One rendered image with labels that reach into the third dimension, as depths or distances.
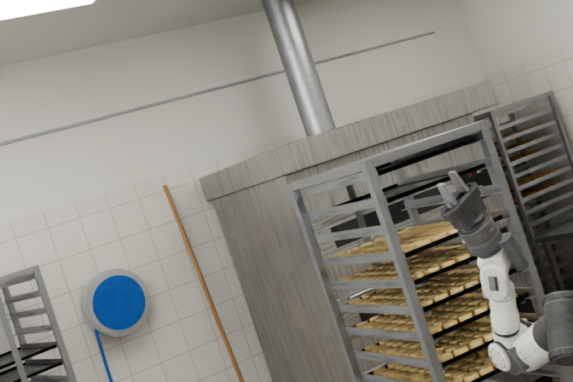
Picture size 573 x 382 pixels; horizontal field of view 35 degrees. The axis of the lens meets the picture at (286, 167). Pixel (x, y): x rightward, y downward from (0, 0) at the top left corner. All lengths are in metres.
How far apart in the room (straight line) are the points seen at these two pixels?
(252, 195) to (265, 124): 0.95
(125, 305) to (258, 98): 1.74
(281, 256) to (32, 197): 1.51
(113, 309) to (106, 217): 0.58
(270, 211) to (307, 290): 0.50
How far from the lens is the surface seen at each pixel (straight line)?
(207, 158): 5.92
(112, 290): 5.42
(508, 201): 3.03
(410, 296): 2.82
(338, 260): 3.24
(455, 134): 2.95
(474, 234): 2.16
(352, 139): 5.00
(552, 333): 2.11
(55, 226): 5.50
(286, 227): 5.14
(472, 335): 3.12
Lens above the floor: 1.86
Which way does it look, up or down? level
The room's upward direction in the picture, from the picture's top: 18 degrees counter-clockwise
